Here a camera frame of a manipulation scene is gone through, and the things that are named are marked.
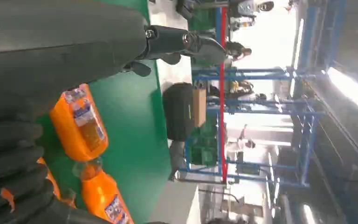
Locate orange drink bottle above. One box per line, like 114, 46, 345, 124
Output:
37, 157, 61, 200
72, 159, 135, 224
49, 83, 109, 162

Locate person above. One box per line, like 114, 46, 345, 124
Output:
225, 41, 253, 62
228, 0, 275, 19
227, 123, 257, 152

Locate black desk device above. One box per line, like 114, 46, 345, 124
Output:
176, 0, 198, 20

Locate brown cardboard box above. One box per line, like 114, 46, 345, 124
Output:
192, 87, 207, 128

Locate black zip case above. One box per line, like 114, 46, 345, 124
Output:
162, 82, 195, 142

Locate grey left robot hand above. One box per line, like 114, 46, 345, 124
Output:
0, 0, 228, 121

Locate red pole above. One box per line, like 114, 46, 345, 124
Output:
219, 6, 229, 183

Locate blue steel rack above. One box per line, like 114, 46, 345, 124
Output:
193, 66, 326, 189

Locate green table mat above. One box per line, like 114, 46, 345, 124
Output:
37, 0, 172, 224

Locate green plastic crates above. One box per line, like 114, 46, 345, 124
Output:
190, 116, 220, 169
189, 7, 217, 32

